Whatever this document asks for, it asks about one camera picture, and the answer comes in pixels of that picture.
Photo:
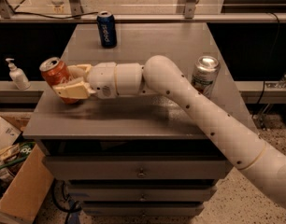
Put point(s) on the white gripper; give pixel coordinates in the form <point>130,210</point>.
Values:
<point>102,79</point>

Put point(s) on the red coke can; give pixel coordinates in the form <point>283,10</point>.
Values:
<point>54,71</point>

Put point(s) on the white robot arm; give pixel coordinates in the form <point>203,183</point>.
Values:
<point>262,164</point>

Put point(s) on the blue pepsi can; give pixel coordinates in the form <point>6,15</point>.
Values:
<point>107,30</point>

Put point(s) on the silver green 7up can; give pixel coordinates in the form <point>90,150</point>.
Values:
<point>205,73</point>

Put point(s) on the white pump dispenser bottle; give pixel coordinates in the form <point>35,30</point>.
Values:
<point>17,75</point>

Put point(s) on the white paper package in box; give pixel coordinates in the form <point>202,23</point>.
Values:
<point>8,133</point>

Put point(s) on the grey drawer cabinet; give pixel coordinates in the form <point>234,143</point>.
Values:
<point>147,125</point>

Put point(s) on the middle grey drawer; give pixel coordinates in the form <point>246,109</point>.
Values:
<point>141,194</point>

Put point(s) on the bottom grey drawer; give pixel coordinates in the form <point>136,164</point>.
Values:
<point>150,209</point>

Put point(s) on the brown cardboard box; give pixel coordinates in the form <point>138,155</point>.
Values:
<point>27,191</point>

